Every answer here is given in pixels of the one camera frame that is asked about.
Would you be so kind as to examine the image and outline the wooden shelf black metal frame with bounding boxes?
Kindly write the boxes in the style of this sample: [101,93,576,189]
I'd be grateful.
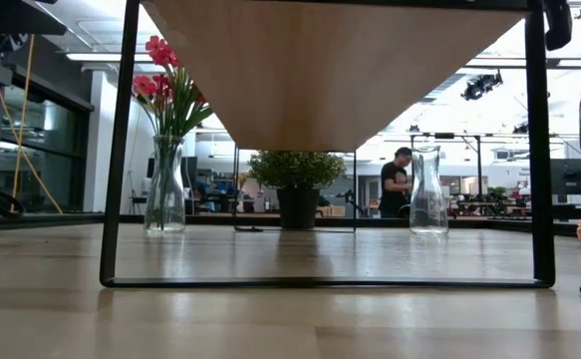
[99,0,556,289]

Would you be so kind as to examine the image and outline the red artificial flower stem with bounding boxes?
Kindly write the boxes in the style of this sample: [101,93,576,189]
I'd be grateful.
[144,34,199,230]
[131,73,184,230]

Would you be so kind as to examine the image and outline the green potted plant black pot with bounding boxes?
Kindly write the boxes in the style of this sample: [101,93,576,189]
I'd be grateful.
[247,150,348,230]

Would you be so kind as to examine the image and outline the yellow extension cable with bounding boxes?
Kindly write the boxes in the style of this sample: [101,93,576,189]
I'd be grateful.
[10,33,37,199]
[0,49,65,215]

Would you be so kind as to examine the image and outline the black ceiling spotlight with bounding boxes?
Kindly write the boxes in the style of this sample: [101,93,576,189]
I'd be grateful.
[460,69,504,102]

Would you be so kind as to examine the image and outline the clear glass vase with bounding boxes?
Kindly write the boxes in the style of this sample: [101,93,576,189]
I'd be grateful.
[143,134,187,234]
[409,145,449,235]

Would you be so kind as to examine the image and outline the black computer monitor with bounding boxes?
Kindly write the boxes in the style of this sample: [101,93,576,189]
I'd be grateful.
[549,158,581,205]

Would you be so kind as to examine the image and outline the black aluminium rig frame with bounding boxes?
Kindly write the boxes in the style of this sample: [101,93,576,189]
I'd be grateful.
[0,179,581,238]

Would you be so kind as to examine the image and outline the white linear ceiling light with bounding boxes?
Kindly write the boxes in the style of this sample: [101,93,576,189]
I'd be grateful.
[65,52,154,64]

